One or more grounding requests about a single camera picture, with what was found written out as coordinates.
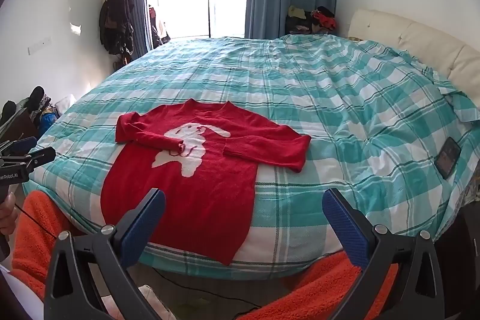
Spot clothes pile beside wide curtain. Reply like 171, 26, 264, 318
285, 5, 338, 36

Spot black floor cable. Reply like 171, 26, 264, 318
161, 274, 260, 310

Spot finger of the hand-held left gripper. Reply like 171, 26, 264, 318
22, 146, 57, 171
0, 136, 38, 156

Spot white wall socket strip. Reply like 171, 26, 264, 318
28, 36, 52, 54

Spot red sweater with white print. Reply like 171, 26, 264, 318
100, 99, 312, 266

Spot plaid pillow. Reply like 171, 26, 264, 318
439, 85, 480, 123

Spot cream padded headboard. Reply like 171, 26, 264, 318
347, 8, 480, 92

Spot dark hanging coats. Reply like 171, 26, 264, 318
99, 0, 135, 56

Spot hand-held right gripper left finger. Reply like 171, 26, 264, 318
44, 187, 167, 320

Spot orange fleece clothing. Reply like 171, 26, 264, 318
240, 250, 400, 320

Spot black smartphone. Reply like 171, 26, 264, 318
434, 137, 461, 180

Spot clothes pile on cabinet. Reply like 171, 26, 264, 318
0, 85, 62, 133

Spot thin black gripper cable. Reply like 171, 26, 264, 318
14, 205, 61, 241

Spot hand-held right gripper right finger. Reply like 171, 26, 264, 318
322, 187, 445, 320

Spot teal plaid bed blanket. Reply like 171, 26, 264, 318
22, 34, 480, 281

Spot clothes beside balcony door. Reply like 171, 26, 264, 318
148, 4, 172, 51

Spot person's left hand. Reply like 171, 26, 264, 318
0, 193, 19, 243

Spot dark brown cabinet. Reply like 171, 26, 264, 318
0, 108, 42, 145

